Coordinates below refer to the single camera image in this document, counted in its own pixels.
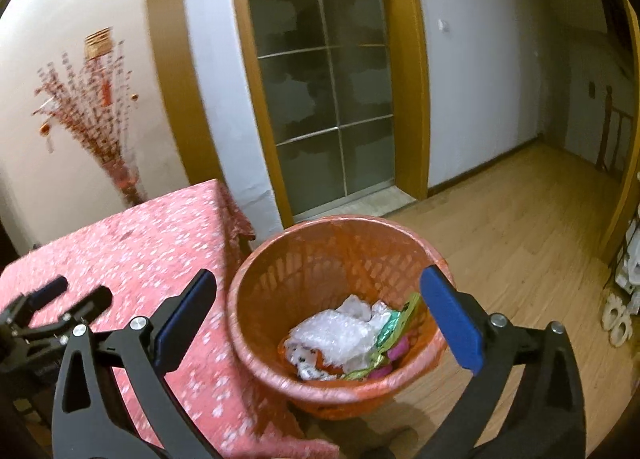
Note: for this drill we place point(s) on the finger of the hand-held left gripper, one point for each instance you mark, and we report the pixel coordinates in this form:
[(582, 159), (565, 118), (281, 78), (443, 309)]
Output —
[(90, 302), (50, 288)]

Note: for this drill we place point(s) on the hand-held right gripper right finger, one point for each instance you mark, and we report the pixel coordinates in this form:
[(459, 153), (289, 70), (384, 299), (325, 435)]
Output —
[(452, 324)]

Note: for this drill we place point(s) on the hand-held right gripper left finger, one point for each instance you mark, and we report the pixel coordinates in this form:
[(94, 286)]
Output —
[(182, 319)]

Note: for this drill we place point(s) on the green plastic bag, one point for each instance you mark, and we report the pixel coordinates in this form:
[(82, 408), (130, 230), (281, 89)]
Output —
[(395, 326)]

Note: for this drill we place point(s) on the purple plastic bag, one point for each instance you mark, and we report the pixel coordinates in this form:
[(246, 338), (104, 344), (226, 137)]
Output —
[(385, 361)]

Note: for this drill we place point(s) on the orange plastic basket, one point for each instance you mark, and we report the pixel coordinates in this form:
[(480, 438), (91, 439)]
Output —
[(260, 299)]

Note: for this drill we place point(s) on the large clear plastic bag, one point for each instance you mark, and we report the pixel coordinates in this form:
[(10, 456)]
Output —
[(335, 329)]

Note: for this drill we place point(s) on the pink floral tablecloth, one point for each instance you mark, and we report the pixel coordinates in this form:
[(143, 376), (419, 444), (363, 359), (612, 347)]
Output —
[(150, 234)]

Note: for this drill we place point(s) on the glass vase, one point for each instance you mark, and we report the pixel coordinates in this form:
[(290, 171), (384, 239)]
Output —
[(127, 184)]

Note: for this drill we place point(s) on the white slipper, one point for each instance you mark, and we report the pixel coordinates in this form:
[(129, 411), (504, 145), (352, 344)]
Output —
[(621, 331), (611, 316)]

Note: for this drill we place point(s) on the red berry branches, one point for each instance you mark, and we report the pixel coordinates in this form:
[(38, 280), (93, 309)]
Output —
[(85, 104)]

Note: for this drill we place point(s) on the shoe rack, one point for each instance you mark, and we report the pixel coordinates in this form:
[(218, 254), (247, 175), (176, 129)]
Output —
[(631, 264)]

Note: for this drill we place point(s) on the wooden slatted chair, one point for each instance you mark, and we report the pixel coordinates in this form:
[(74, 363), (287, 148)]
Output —
[(609, 129)]

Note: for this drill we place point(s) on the frosted glass door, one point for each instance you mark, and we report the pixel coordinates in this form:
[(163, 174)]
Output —
[(320, 64)]

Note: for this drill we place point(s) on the yellow wooden doorway frame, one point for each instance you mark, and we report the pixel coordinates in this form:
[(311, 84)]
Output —
[(617, 219)]

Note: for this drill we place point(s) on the yellow wooden door frame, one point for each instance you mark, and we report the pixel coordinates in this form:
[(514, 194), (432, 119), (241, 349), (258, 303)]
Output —
[(410, 89)]

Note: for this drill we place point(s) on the small white wall switch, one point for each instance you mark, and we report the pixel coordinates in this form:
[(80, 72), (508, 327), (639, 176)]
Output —
[(443, 25)]

